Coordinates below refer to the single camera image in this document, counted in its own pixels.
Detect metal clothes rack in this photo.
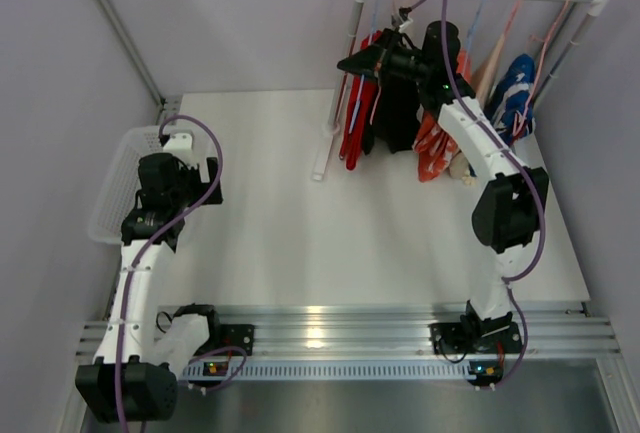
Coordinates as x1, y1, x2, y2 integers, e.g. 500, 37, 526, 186
310, 0, 620, 183

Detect blue white patterned garment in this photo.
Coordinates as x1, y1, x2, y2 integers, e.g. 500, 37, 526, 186
484, 54, 536, 146

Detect orange patterned garment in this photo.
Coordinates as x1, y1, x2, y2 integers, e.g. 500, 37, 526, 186
412, 47, 474, 183

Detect pink hanger of black trousers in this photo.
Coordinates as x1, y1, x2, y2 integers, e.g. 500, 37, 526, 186
369, 0, 414, 126

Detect pink hanger of blue garment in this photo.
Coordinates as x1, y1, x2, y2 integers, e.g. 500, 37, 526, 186
512, 0, 570, 140

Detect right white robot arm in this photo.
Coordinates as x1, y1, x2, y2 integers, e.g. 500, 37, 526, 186
337, 21, 549, 362

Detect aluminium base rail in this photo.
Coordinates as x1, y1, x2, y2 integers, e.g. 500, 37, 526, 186
74, 300, 624, 384

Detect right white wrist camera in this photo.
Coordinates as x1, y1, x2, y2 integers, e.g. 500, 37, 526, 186
391, 7, 414, 35

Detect white plastic basket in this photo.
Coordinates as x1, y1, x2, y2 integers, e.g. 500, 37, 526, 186
88, 125, 197, 247

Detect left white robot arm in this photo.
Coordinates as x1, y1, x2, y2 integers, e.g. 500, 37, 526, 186
75, 153, 223, 431

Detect black trousers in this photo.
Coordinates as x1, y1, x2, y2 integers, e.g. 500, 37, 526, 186
361, 76, 421, 155

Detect pink hanger of beige garment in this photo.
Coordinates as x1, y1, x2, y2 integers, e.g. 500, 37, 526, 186
500, 0, 523, 51

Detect beige garment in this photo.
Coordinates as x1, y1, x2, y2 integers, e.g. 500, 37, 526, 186
447, 32, 506, 187

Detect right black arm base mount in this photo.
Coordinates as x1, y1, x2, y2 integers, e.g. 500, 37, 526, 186
430, 321, 523, 358

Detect red trousers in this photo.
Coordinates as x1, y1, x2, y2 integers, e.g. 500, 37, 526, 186
338, 35, 381, 172

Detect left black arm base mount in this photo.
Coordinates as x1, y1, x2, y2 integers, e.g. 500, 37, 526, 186
196, 323, 255, 356

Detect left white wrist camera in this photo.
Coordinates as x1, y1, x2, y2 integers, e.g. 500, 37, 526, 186
163, 131, 194, 157

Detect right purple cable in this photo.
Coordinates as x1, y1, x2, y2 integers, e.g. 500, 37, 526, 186
399, 0, 546, 390

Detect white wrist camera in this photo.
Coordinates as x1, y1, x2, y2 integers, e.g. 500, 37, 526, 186
163, 131, 194, 157
391, 7, 414, 35

